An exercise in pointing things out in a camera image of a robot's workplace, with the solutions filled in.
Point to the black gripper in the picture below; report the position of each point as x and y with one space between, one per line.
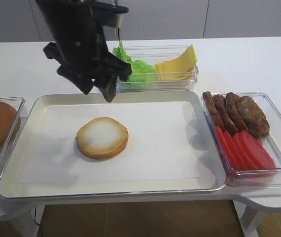
77 27

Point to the brown bottom bun half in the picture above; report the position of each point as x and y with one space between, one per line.
102 138

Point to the green lettuce leaf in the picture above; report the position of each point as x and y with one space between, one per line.
141 71

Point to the yellow cheese slices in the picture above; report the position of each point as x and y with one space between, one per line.
180 68

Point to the clear bin with greens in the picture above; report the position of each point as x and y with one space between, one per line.
154 55

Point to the large white serving tray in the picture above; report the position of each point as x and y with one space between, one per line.
170 148

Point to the leftmost brown meat patty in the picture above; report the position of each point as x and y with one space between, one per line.
213 112

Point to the brown meat patty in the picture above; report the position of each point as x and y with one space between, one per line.
220 105
213 112
253 117
231 108

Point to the red tomato slice leftmost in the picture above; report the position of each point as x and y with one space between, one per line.
219 134

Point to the red tomato slice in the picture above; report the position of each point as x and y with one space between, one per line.
256 151
235 158
246 158
219 134

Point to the front brown meat patty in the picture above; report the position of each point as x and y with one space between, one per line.
253 117

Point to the clear bin with meat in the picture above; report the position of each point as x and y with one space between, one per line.
271 143

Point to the red tomato slice front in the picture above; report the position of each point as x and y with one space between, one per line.
256 151

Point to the white table leg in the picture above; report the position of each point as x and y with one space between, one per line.
250 220

